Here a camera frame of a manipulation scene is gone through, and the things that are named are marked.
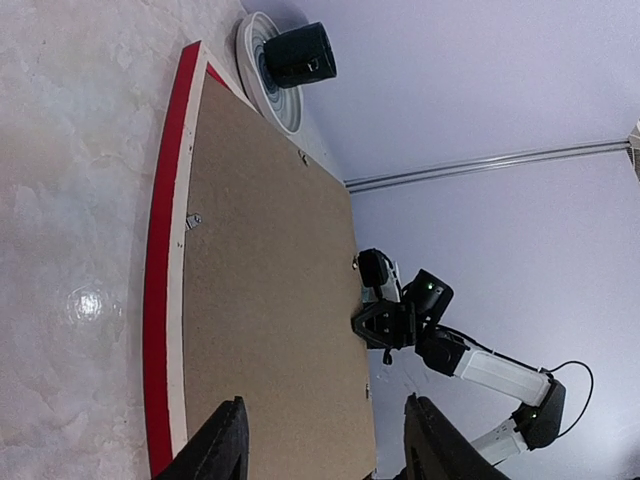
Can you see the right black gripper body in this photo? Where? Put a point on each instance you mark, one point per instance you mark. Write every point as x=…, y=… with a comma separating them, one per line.
x=417, y=306

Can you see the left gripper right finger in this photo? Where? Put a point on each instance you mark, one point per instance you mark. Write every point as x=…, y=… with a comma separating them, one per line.
x=435, y=449

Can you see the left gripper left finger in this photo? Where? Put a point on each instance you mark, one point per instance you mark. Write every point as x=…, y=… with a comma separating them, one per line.
x=219, y=450

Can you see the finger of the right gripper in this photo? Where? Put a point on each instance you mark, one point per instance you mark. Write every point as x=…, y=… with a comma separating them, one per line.
x=376, y=325

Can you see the brown cardboard backing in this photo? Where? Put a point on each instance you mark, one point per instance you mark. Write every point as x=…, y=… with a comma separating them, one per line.
x=319, y=420

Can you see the red wooden picture frame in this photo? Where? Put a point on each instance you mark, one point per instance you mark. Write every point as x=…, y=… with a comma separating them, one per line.
x=165, y=275

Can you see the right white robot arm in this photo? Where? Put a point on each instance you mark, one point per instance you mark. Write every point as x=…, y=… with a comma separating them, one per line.
x=533, y=425

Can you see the white striped ceramic plate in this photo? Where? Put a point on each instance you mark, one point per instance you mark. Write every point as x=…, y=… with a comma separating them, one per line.
x=283, y=108

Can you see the ceiling air conditioner vent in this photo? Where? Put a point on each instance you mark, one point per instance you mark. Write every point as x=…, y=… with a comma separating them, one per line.
x=635, y=150

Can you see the dark green cup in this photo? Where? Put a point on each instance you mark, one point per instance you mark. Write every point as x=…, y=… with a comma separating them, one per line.
x=300, y=56

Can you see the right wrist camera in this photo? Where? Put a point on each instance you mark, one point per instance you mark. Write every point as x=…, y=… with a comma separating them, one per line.
x=377, y=270

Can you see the right aluminium corner post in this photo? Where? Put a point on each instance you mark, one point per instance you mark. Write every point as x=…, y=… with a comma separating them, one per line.
x=363, y=185

